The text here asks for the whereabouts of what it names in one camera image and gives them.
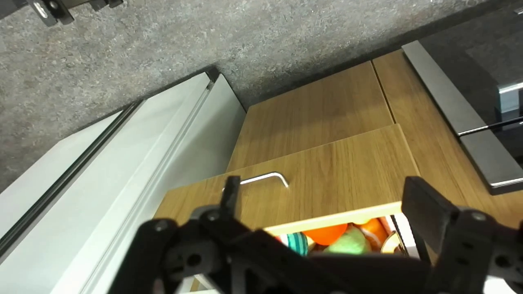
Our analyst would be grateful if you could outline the black built-in oven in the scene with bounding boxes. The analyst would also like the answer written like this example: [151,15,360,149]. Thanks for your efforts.
[401,10,523,196]

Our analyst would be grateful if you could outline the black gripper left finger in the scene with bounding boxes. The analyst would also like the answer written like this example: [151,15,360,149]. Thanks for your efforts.
[108,173,308,294]

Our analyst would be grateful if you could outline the light green plush toy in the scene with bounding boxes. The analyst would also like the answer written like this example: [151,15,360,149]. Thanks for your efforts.
[322,226,373,257]

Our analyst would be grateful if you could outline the silver drawer handle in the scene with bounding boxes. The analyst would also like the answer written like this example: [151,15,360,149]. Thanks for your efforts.
[237,170,293,191]

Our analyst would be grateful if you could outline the wooden lower cabinet door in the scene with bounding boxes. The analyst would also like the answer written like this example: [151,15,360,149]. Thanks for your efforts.
[226,61,396,173]
[371,49,523,231]

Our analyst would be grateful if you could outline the green striped plush vegetable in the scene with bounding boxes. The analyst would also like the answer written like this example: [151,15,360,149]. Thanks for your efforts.
[286,232,311,257]

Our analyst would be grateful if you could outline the grey refrigerator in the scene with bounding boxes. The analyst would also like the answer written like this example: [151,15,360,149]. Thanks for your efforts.
[0,70,249,294]

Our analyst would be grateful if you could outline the plush carrot toy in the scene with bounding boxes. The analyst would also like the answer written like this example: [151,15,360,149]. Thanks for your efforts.
[303,222,352,249]

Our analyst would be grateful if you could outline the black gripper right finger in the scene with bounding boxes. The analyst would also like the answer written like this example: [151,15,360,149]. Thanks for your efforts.
[402,175,523,294]

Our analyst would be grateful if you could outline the black robot stand leg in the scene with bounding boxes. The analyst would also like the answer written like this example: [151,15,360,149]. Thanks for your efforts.
[23,0,128,28]

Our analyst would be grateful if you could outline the wooden front white drawer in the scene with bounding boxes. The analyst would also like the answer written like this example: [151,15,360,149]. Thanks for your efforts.
[154,123,422,262]

